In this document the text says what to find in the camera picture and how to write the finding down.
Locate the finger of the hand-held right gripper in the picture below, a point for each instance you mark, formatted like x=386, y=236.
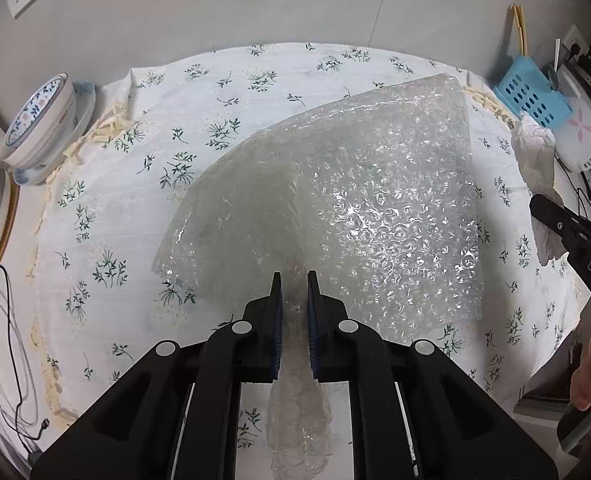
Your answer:
x=558, y=222

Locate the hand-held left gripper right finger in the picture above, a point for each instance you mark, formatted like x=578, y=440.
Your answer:
x=313, y=320

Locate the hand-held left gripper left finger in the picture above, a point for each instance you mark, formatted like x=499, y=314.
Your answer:
x=277, y=320

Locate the white tissue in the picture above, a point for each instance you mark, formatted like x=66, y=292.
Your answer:
x=535, y=160

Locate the clear bubble wrap sheet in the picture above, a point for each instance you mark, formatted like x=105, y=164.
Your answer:
x=375, y=200

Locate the white rice cooker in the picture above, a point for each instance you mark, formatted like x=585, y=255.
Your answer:
x=580, y=130

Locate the blue perforated utensil holder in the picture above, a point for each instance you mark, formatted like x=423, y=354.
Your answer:
x=520, y=90

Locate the metal spoon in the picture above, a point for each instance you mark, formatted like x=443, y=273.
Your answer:
x=553, y=79

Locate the white floral tablecloth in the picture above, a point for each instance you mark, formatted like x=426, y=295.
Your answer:
x=140, y=220

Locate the white plastic straw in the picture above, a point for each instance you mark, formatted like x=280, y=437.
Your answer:
x=558, y=52

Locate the blue patterned white bowl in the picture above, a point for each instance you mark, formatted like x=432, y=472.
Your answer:
x=50, y=125

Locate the white wall socket with plug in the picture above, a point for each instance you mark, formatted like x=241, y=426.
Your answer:
x=570, y=37

